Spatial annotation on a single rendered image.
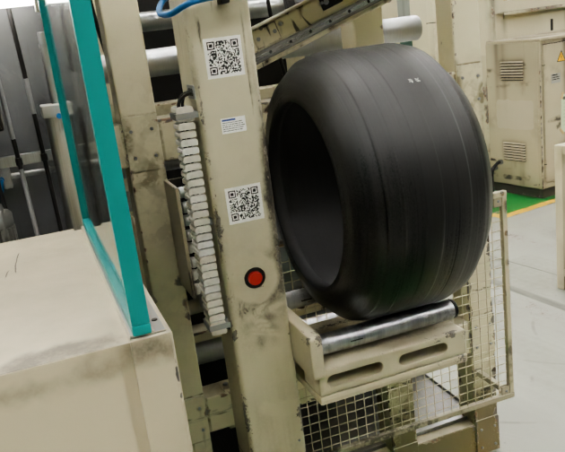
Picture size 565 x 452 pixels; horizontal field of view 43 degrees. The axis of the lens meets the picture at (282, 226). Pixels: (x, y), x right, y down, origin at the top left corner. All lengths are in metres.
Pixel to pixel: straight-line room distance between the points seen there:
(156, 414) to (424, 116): 0.84
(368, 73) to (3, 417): 0.96
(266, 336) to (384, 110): 0.54
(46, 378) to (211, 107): 0.79
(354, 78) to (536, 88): 4.55
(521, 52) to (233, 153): 4.70
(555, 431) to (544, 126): 3.44
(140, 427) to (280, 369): 0.82
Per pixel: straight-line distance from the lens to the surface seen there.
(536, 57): 5.88
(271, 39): 1.85
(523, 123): 6.04
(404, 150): 1.35
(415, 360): 1.62
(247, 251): 1.46
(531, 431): 2.92
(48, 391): 0.75
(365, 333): 1.54
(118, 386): 0.75
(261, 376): 1.57
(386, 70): 1.45
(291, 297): 1.76
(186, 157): 1.41
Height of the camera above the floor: 1.55
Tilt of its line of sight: 15 degrees down
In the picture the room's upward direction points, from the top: 7 degrees counter-clockwise
